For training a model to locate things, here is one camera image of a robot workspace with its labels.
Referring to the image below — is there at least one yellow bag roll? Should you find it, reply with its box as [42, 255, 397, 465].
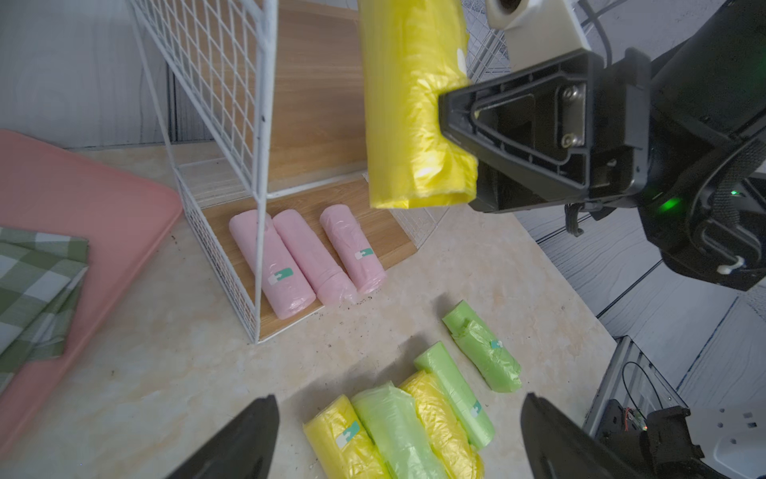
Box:
[303, 395, 391, 478]
[358, 0, 478, 209]
[400, 370, 485, 478]

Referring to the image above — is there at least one pink tray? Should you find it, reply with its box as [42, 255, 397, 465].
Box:
[1, 130, 182, 451]

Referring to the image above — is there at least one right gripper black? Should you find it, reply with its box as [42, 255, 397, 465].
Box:
[438, 48, 651, 213]

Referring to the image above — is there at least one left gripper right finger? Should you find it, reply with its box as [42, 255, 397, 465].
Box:
[521, 393, 642, 479]

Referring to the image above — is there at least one green checkered cloth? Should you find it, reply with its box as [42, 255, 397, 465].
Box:
[1, 227, 89, 389]

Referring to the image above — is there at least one light green bag roll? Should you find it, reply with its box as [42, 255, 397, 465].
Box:
[351, 382, 447, 478]

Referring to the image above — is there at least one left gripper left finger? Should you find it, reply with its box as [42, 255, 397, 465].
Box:
[168, 394, 279, 479]

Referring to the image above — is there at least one white wire wooden shelf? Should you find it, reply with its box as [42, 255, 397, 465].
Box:
[128, 1, 446, 343]

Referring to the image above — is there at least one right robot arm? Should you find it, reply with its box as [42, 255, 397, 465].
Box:
[438, 1, 765, 478]

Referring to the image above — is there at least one pink bag roll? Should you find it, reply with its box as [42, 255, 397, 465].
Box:
[272, 210, 357, 307]
[229, 210, 316, 321]
[320, 204, 387, 295]

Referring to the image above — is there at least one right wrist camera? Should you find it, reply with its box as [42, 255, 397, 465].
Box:
[485, 0, 592, 72]

